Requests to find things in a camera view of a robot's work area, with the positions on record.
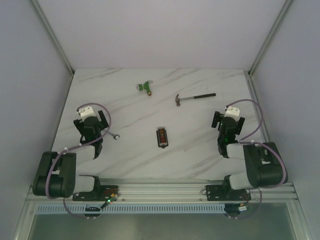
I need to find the green spray gun toy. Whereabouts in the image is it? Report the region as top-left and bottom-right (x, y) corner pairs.
(136, 80), (153, 97)

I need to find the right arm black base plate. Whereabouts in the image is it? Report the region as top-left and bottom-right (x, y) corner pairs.
(205, 184), (252, 202)

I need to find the slotted grey cable duct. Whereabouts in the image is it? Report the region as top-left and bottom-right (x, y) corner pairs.
(34, 203), (226, 215)

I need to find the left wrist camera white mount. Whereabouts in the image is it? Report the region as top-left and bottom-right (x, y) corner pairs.
(77, 106), (96, 121)

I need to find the clear plastic fuse box cover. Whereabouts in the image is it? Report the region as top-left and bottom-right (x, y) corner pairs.
(156, 127), (168, 148)

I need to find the left aluminium frame post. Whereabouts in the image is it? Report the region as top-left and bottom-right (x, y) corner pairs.
(29, 0), (75, 78)

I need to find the hammer with black handle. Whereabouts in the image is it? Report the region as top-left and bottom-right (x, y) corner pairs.
(175, 93), (217, 107)

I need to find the aluminium front rail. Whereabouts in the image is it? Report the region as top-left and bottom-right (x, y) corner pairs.
(26, 176), (300, 205)

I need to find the aluminium frame post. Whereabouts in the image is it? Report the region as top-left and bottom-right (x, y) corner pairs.
(29, 0), (75, 78)
(248, 0), (295, 77)

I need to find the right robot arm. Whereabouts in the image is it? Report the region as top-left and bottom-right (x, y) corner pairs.
(211, 110), (288, 200)

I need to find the right aluminium frame post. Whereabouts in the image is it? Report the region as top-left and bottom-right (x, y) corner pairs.
(248, 0), (295, 77)

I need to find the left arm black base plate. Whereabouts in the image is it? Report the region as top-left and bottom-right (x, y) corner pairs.
(72, 185), (119, 202)

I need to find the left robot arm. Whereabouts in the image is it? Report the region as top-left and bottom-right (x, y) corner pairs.
(32, 106), (110, 201)

